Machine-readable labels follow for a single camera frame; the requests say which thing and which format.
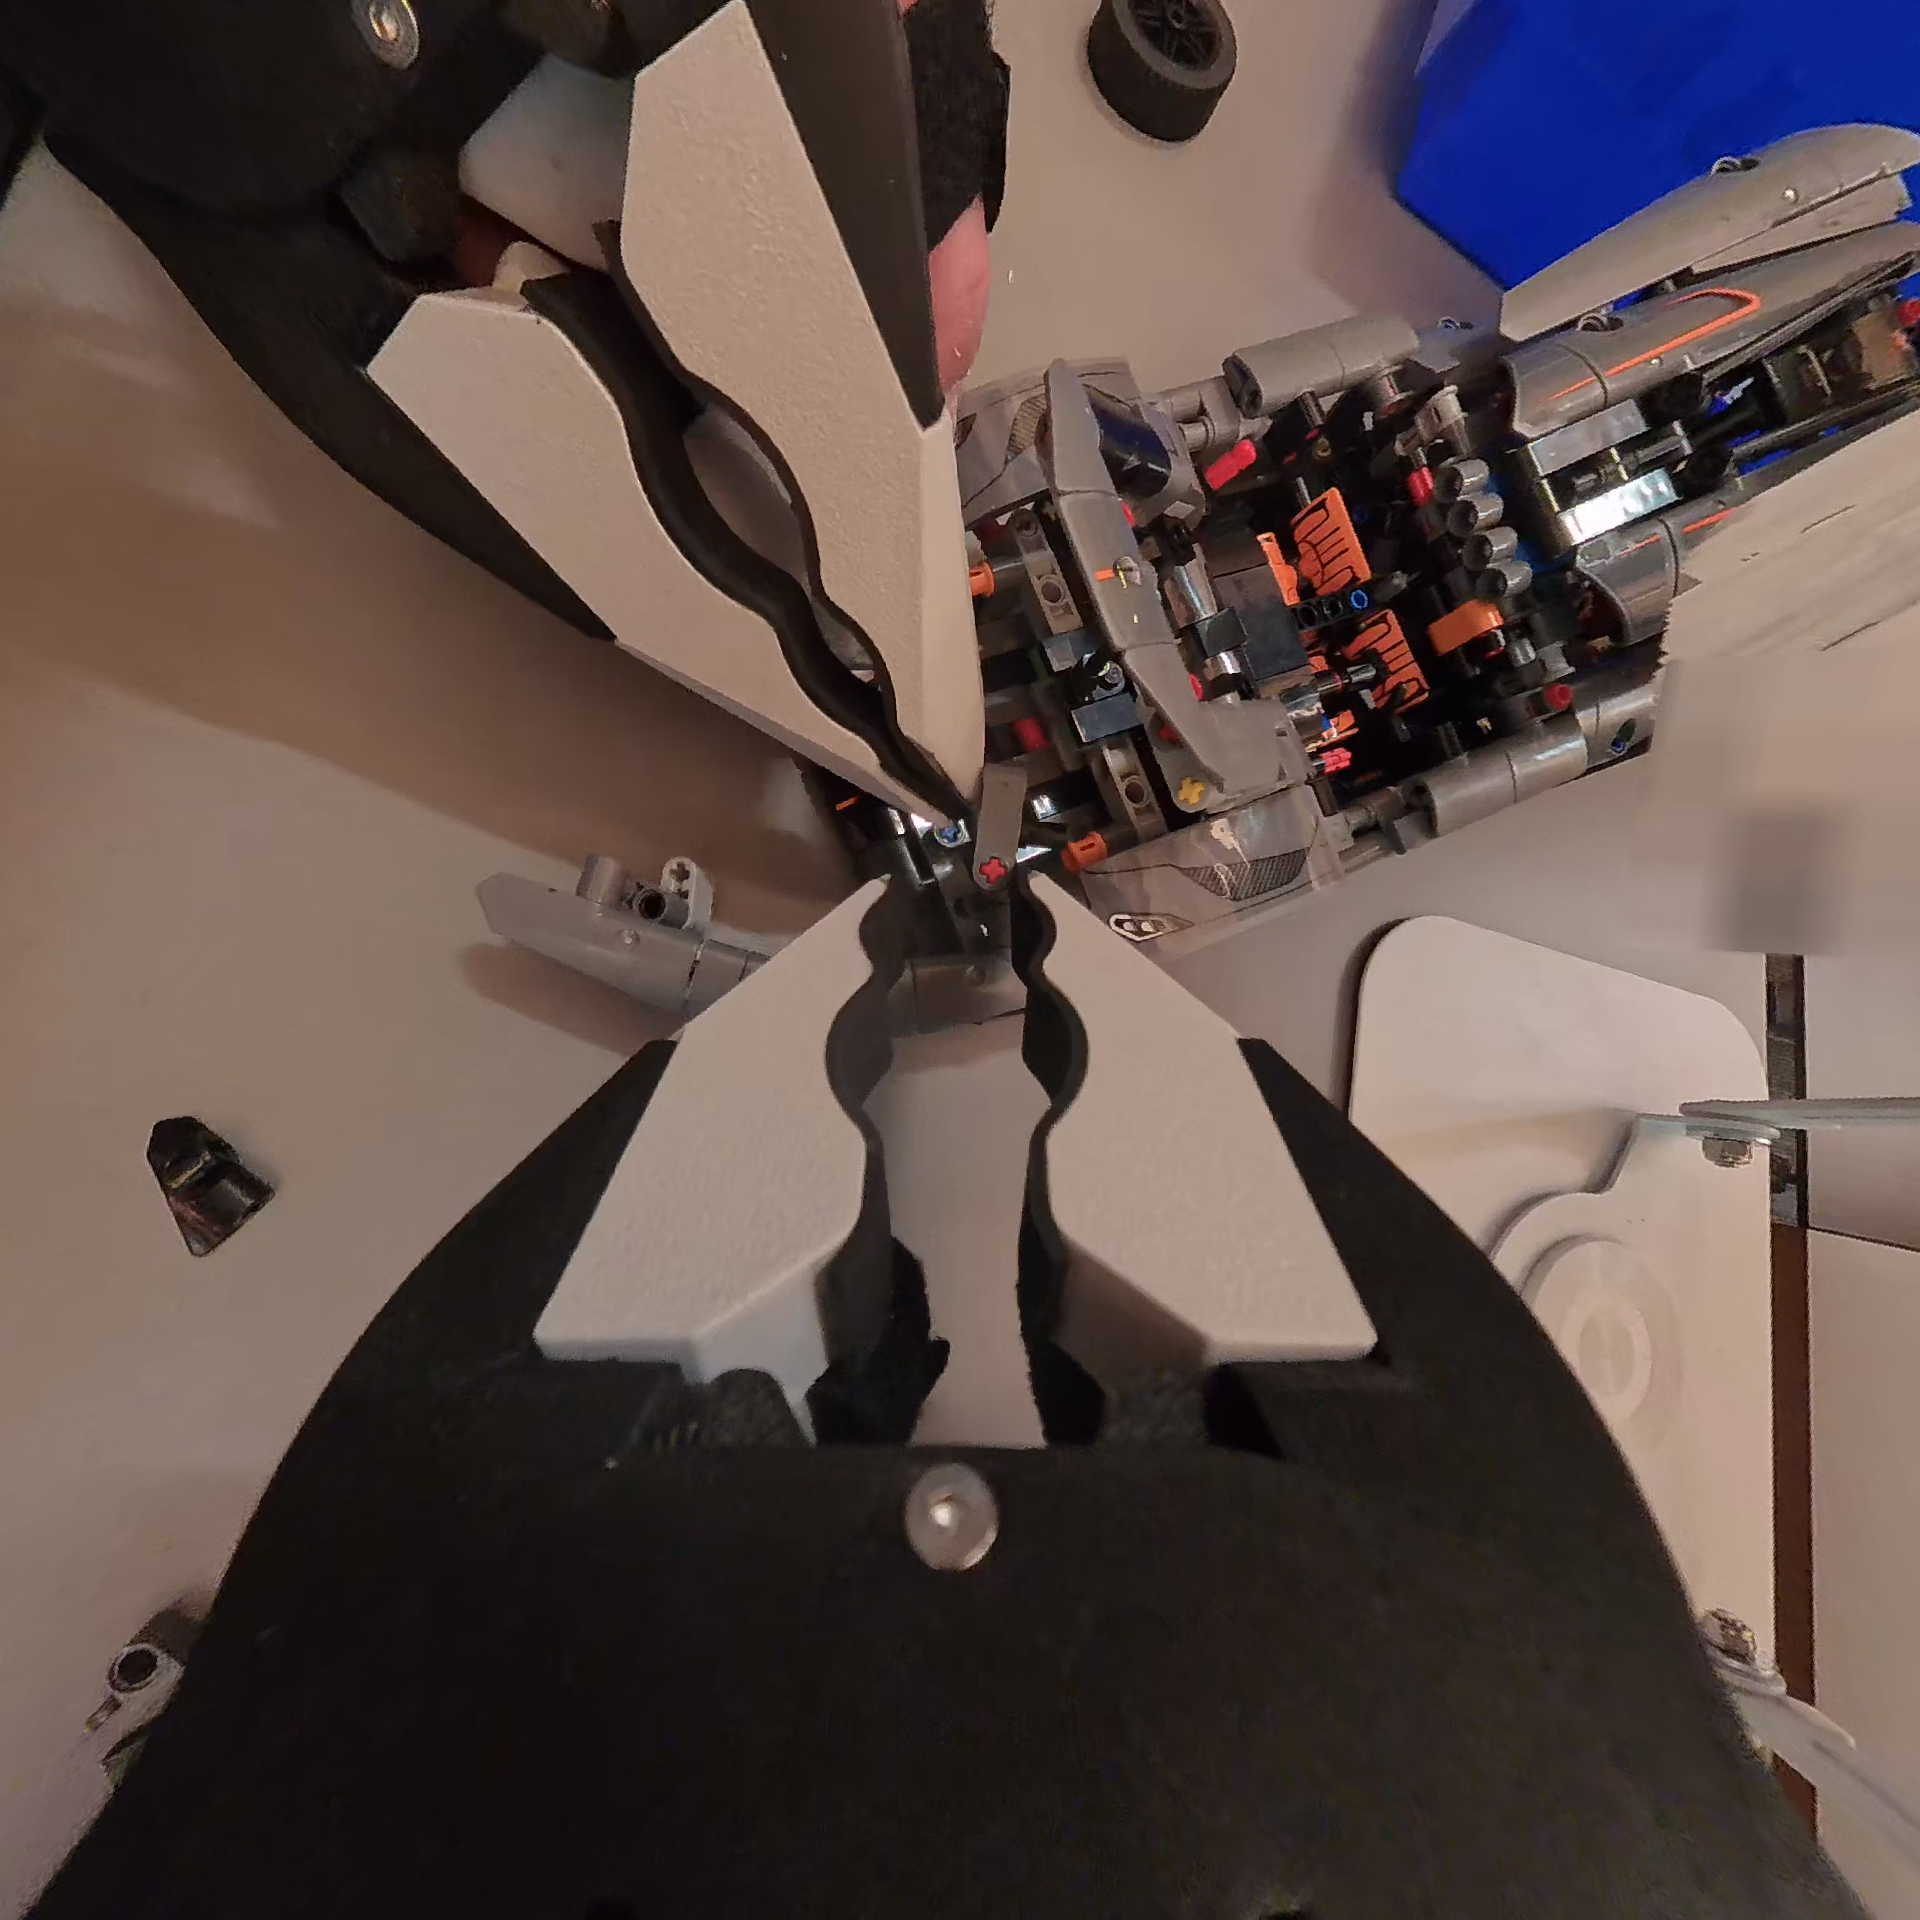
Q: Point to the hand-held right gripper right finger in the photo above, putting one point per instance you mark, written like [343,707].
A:
[1201,1201]

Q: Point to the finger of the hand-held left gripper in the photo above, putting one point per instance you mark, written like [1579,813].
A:
[781,271]
[511,421]

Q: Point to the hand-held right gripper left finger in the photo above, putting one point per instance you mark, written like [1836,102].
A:
[705,1201]

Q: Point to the grey lego fender assembly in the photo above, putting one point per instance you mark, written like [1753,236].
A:
[600,938]

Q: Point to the grey lego car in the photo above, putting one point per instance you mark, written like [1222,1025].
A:
[1170,645]

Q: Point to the black lego wheel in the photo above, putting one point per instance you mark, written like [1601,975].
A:
[1163,68]

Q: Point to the black triangular lego panel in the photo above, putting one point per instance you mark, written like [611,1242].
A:
[204,1186]

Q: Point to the dark grey lego connector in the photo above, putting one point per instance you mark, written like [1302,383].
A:
[138,1666]

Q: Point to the person's left hand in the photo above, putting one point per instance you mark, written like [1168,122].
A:
[960,301]

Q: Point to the white book stand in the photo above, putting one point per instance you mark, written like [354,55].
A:
[1561,1051]

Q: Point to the blue storage bin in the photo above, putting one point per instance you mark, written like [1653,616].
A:
[1575,120]

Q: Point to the open instruction booklet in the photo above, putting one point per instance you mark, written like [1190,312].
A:
[1801,600]

